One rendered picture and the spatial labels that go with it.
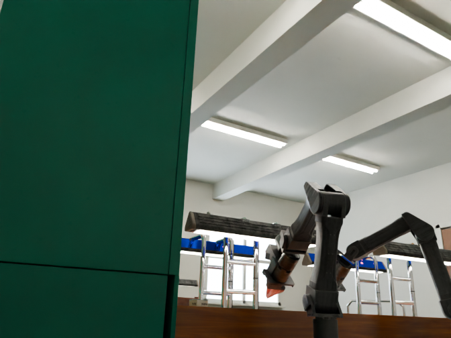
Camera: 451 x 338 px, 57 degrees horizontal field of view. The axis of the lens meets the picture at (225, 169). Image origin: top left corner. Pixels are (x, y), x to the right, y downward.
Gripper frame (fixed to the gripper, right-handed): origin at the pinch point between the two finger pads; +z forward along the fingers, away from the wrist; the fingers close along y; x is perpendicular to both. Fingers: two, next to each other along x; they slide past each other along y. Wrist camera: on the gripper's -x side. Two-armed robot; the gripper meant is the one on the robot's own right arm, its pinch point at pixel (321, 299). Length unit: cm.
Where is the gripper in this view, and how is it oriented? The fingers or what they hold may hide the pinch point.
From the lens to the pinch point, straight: 175.2
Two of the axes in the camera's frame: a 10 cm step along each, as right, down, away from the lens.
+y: -8.9, -1.8, -4.2
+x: 2.7, 5.3, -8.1
